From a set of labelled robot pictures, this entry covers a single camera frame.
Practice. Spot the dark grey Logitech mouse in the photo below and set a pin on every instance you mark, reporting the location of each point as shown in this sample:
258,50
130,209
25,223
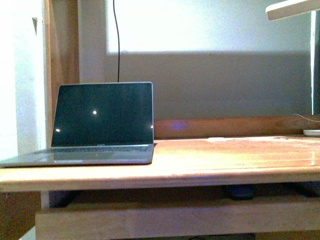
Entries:
239,192

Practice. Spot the wooden keyboard tray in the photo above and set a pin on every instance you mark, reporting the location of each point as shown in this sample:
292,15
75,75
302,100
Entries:
102,216

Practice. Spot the white round sticker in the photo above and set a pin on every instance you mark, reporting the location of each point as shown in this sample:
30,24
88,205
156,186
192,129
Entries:
216,138

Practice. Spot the wooden desk hutch frame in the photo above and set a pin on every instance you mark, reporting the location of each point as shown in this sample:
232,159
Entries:
62,66

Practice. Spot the grey open laptop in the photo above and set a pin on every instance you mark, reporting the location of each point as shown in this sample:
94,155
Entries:
98,124

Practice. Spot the white desk lamp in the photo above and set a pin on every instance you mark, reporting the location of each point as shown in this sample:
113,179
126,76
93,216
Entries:
290,8

